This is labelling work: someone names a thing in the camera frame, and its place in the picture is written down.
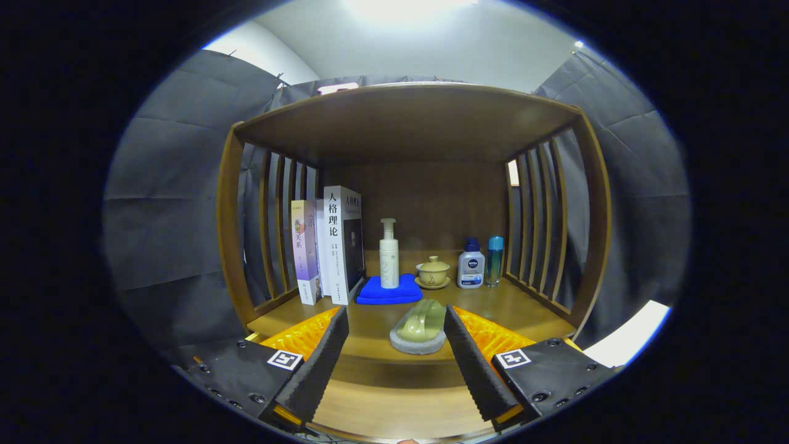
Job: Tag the yellow lidded teacup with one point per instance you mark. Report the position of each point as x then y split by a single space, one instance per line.
433 272

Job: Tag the wooden countertop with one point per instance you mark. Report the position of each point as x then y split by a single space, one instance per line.
493 308

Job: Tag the white pump bottle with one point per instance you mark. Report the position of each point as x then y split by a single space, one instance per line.
389 265

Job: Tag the thin white book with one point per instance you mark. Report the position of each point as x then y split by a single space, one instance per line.
320 234

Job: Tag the purple book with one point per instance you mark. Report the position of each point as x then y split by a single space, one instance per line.
305 259

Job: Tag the black backdrop cloth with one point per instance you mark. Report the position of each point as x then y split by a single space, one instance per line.
179 203

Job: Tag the white bottle with blue cap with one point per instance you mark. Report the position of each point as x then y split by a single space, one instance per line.
471 268

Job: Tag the brown wooden drawer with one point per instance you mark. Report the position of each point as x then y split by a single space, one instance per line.
394 407

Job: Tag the green scrub brush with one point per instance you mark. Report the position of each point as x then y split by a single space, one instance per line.
419 327

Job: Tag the blue folded cloth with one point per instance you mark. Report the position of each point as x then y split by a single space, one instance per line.
376 295

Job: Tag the white side cabinet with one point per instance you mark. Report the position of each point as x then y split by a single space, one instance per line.
629 336

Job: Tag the teal bottle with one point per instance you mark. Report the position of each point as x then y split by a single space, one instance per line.
494 259

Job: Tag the thick white book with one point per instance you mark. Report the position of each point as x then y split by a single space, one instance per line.
336 259

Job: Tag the brown wooden cabinet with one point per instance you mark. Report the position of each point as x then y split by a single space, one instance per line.
431 203

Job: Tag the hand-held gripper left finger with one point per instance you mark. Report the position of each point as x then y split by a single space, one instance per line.
322 364

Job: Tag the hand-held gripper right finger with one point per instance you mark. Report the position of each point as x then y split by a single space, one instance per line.
473 370

